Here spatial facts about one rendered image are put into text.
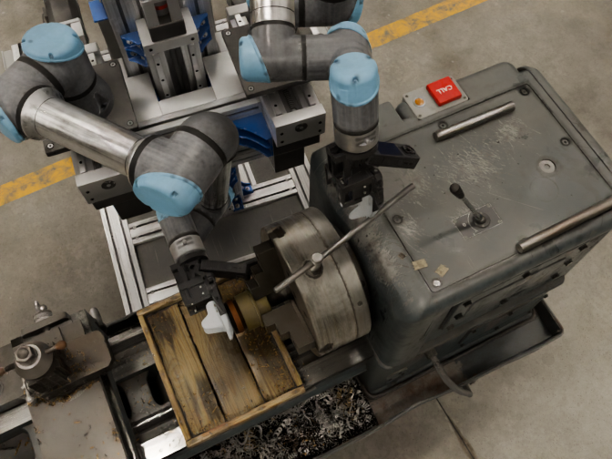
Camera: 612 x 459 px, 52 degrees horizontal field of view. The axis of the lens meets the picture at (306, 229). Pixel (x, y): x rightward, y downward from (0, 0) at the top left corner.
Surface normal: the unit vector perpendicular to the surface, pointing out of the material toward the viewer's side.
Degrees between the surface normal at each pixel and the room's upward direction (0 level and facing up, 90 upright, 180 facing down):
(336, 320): 54
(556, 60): 0
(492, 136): 0
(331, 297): 36
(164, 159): 9
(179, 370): 0
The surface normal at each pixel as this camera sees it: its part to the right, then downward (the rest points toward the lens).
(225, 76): 0.00, -0.44
